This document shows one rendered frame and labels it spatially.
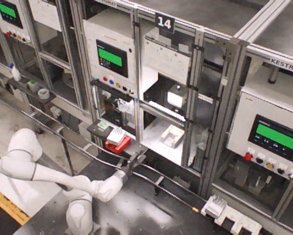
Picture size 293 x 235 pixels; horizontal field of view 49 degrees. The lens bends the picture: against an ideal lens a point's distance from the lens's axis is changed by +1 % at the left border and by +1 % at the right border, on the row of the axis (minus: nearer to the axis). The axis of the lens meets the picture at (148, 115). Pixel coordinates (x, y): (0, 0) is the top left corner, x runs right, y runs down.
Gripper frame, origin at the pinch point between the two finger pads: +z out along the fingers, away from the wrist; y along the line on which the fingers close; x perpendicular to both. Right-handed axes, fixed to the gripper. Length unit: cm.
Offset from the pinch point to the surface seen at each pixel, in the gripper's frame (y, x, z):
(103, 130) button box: -11.4, 44.6, 8.0
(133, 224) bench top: -44, -11, -27
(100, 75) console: 30, 53, 20
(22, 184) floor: -112, 131, -35
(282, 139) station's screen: 50, -75, 18
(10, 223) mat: -111, 105, -68
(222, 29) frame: 88, -28, 32
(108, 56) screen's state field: 53, 40, 18
